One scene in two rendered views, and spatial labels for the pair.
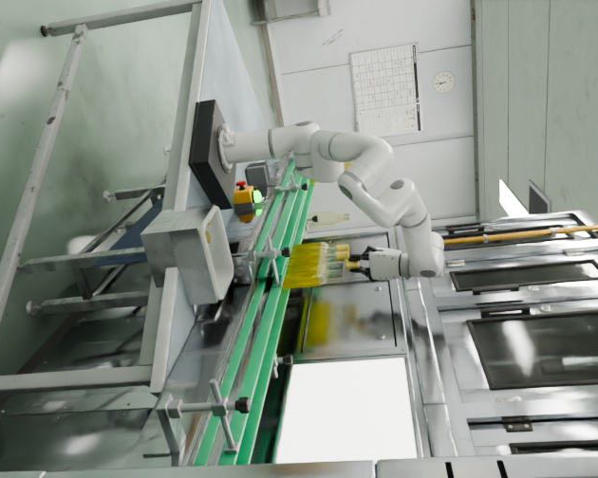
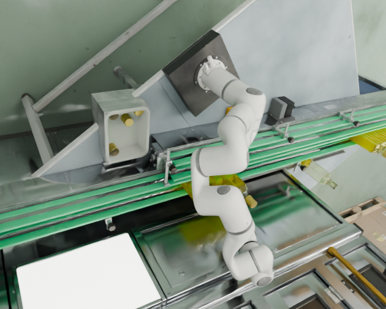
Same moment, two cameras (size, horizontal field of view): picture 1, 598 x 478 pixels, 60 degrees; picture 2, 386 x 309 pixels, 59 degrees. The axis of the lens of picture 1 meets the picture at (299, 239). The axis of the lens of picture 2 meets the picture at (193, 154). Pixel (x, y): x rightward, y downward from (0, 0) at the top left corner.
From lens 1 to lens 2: 1.05 m
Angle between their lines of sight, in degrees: 42
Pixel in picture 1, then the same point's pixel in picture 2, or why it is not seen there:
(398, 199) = (210, 200)
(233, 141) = (208, 72)
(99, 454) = not seen: hidden behind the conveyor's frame
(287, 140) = (231, 95)
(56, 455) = (29, 168)
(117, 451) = not seen: hidden behind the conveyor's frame
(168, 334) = (60, 156)
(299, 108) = not seen: outside the picture
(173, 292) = (83, 137)
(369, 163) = (214, 156)
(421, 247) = (225, 249)
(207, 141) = (182, 61)
